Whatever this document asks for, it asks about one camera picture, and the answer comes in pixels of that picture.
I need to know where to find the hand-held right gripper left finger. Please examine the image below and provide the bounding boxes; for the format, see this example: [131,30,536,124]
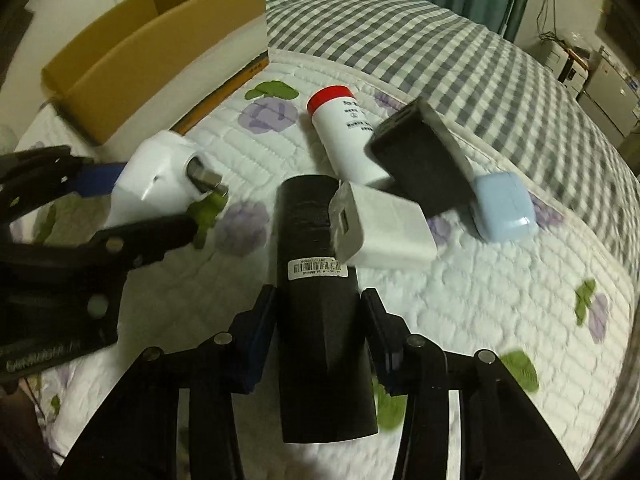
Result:
[58,285,277,480]

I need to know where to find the white power bank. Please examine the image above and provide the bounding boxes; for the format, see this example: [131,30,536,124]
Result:
[327,181,438,267]

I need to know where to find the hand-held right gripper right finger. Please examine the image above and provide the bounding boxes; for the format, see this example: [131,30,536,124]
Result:
[361,288,581,480]

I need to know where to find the black power bank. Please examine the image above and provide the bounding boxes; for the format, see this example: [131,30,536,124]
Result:
[369,97,473,219]

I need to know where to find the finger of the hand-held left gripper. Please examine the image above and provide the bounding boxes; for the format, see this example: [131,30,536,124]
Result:
[0,146,132,226]
[0,214,200,301]

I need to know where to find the white plug adapter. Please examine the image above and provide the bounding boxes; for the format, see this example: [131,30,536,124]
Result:
[104,130,230,228]

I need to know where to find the grey cabinet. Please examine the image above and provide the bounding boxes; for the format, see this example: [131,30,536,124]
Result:
[577,47,640,141]

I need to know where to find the cardboard box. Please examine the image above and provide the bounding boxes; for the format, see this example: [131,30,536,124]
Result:
[41,0,271,148]

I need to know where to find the white bottle with red cap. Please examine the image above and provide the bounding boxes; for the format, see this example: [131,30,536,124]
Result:
[307,86,393,187]

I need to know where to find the grey checked blanket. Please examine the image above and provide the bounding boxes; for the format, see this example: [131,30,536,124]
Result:
[265,0,640,471]

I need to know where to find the floral quilted blanket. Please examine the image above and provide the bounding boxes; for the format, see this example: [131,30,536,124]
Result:
[15,50,633,466]

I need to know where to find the light blue earbuds case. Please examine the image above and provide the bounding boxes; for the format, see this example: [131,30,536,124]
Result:
[470,172,540,241]

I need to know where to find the black cylinder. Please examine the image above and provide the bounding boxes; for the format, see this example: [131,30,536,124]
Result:
[277,175,379,444]

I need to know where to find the white printer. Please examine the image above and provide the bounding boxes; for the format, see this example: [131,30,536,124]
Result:
[537,37,593,92]

